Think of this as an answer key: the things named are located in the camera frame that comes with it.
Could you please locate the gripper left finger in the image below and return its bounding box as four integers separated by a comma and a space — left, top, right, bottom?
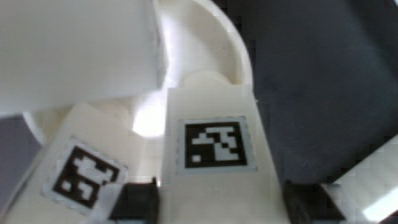
108, 179, 159, 224

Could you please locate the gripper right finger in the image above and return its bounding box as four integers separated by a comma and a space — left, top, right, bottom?
282, 181, 344, 224

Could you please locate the white stool leg with tag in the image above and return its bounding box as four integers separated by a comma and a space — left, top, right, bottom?
159, 85, 289, 224

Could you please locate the white round stool seat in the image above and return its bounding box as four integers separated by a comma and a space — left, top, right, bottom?
22, 0, 251, 143

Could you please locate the white right fence bar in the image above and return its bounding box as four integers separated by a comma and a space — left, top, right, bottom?
326, 135, 398, 224

